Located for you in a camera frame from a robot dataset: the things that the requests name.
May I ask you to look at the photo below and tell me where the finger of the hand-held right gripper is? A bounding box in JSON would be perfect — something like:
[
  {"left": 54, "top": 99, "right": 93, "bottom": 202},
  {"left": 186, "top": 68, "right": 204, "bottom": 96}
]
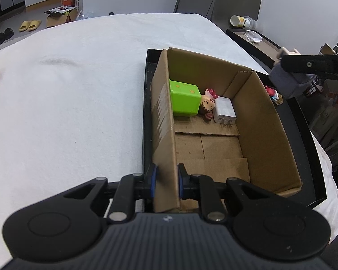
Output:
[{"left": 281, "top": 54, "right": 338, "bottom": 81}]

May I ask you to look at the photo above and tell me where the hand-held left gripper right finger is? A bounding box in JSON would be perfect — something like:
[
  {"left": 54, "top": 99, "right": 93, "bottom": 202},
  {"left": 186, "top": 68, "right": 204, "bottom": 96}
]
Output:
[{"left": 177, "top": 162, "right": 274, "bottom": 223}]

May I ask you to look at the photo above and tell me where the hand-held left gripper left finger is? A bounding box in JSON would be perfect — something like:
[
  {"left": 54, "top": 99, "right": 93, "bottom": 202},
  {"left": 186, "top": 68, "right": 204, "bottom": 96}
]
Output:
[{"left": 63, "top": 163, "right": 159, "bottom": 223}]

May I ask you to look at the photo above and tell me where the white grey cube toy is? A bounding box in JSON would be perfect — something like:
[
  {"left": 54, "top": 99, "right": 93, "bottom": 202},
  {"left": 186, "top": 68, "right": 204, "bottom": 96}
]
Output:
[{"left": 269, "top": 47, "right": 318, "bottom": 100}]

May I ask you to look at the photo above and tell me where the brown cardboard box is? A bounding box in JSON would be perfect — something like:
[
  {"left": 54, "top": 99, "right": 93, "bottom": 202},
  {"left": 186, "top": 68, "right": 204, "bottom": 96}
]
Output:
[{"left": 151, "top": 47, "right": 303, "bottom": 214}]

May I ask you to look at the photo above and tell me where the brown-haired doll figure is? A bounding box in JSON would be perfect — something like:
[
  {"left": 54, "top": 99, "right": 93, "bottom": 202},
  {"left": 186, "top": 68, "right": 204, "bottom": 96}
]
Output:
[{"left": 198, "top": 88, "right": 219, "bottom": 123}]

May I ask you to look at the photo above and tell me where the green cube toy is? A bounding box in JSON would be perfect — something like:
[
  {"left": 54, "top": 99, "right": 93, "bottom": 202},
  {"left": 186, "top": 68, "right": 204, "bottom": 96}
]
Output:
[{"left": 169, "top": 79, "right": 203, "bottom": 117}]

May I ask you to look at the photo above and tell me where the white wall charger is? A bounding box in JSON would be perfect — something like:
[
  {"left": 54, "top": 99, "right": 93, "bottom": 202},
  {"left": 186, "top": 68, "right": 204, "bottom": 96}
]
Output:
[{"left": 213, "top": 96, "right": 237, "bottom": 129}]

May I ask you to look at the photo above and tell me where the black tray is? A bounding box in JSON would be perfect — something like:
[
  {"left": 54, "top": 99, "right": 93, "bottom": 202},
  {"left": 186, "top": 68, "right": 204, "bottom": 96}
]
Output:
[{"left": 141, "top": 48, "right": 327, "bottom": 212}]

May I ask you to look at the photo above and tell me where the black framed brown board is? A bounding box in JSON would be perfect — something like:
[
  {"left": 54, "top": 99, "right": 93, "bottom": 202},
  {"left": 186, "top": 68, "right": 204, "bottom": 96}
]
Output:
[{"left": 225, "top": 29, "right": 283, "bottom": 75}]

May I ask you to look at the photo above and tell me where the small colourful figure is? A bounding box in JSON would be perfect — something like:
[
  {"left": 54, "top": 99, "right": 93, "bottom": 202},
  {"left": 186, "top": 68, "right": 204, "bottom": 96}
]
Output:
[{"left": 264, "top": 85, "right": 284, "bottom": 105}]

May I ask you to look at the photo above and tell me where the white face mask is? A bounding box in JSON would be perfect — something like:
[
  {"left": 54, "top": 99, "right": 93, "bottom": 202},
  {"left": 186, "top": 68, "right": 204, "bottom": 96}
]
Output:
[{"left": 244, "top": 30, "right": 263, "bottom": 43}]

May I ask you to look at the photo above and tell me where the paper cup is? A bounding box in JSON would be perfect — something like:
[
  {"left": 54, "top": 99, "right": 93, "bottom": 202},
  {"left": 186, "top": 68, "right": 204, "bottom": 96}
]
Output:
[{"left": 230, "top": 15, "right": 259, "bottom": 30}]

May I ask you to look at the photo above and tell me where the grey chair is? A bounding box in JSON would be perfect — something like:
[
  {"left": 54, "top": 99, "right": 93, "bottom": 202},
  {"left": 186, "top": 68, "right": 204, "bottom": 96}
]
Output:
[{"left": 173, "top": 0, "right": 264, "bottom": 30}]

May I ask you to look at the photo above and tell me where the open cardboard floor box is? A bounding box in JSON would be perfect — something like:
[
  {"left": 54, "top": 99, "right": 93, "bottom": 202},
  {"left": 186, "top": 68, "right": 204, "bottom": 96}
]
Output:
[{"left": 43, "top": 5, "right": 78, "bottom": 29}]

